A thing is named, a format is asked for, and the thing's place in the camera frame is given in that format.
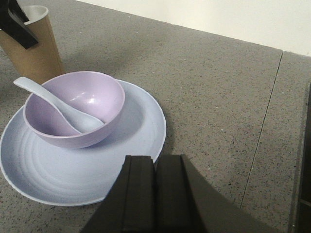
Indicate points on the light blue round plate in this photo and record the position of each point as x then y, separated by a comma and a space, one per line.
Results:
74, 177

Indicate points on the light blue plastic spoon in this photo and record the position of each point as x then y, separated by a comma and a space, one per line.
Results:
78, 120

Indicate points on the brown paper cup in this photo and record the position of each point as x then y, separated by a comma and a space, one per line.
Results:
40, 62

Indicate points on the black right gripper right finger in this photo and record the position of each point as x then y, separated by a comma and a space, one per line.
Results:
187, 203

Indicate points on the purple plastic bowl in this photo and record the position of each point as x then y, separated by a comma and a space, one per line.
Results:
94, 93

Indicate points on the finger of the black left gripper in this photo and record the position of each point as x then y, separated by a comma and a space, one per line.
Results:
12, 22

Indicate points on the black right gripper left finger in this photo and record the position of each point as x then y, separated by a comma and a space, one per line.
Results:
129, 206

